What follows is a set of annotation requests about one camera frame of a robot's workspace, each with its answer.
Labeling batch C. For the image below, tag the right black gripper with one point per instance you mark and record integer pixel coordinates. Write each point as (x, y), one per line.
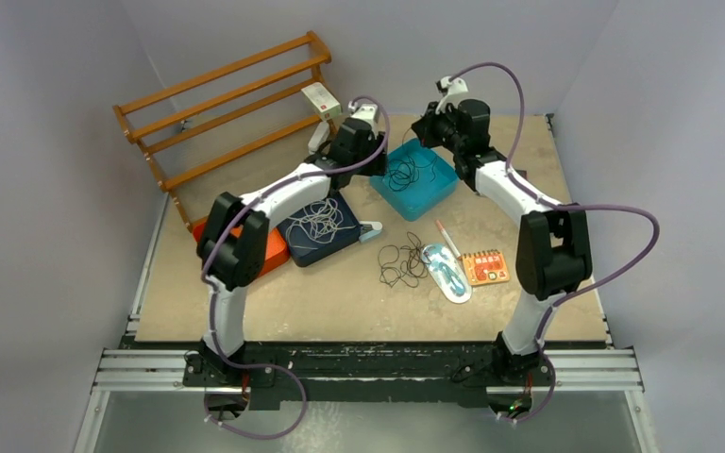
(424, 128)

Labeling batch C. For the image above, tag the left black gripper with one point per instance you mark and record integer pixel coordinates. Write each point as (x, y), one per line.
(377, 165)

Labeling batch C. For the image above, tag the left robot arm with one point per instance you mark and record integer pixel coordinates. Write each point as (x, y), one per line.
(233, 243)

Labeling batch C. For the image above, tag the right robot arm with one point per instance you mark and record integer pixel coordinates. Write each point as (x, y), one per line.
(553, 255)

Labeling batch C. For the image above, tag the white cardboard box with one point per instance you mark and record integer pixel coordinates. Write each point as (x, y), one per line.
(323, 102)

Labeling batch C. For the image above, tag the teal square tray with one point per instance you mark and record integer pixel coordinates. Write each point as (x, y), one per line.
(417, 179)

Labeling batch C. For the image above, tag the white blue small device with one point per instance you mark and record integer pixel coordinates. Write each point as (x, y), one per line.
(369, 230)

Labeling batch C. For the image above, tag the dark blue square tray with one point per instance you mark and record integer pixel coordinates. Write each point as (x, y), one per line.
(319, 230)

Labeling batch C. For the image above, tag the wooden shelf rack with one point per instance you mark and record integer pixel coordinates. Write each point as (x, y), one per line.
(189, 132)

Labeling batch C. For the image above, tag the orange white pen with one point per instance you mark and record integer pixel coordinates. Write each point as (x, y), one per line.
(450, 243)

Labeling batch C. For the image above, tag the orange square tray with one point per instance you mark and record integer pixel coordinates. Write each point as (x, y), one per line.
(277, 252)

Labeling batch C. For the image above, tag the orange small notebook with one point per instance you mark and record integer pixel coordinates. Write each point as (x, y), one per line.
(485, 267)

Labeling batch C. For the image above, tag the toothbrush blister pack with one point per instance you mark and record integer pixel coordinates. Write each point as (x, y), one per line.
(447, 272)

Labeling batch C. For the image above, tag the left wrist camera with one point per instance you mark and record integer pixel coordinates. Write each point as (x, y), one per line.
(365, 112)

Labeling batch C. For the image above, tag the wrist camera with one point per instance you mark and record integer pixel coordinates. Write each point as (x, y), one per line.
(453, 90)
(365, 112)

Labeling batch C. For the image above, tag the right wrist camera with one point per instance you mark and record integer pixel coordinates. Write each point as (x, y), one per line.
(453, 90)

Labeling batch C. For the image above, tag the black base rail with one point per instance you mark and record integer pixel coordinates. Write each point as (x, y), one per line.
(470, 374)

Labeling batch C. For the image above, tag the aluminium frame rails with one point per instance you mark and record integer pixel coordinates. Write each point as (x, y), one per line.
(140, 404)

